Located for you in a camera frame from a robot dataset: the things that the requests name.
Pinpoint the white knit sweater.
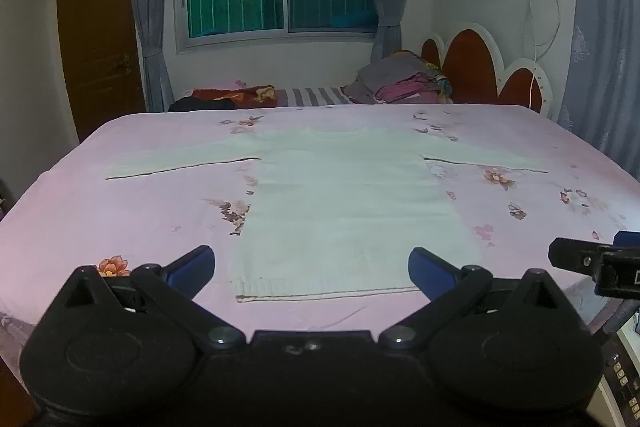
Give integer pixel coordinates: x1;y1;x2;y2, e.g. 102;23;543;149
105;129;549;304

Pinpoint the red and white headboard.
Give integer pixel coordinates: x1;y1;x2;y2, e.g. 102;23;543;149
421;22;554;120

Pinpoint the pink floral bed sheet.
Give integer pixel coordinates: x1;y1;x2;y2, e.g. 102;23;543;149
0;103;640;388

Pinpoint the grey striped pillow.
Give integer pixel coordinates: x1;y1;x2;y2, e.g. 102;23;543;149
274;86;357;108

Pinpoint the pile of folded clothes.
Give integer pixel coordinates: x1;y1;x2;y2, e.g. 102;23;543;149
342;50;454;106

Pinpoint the red floral cloth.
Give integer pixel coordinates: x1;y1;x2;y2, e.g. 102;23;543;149
186;84;279;110

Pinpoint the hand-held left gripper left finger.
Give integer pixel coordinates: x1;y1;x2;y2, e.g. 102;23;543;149
51;245;246;353

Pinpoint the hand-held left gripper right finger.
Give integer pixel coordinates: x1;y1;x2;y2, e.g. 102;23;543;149
378;247;577;353

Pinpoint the brown wooden door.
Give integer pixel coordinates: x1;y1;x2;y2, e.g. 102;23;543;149
56;0;147;144

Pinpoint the black cloth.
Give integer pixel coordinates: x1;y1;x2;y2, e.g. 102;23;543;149
168;96;237;114

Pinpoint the white appliance control panel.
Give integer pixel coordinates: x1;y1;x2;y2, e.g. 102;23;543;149
598;307;640;427

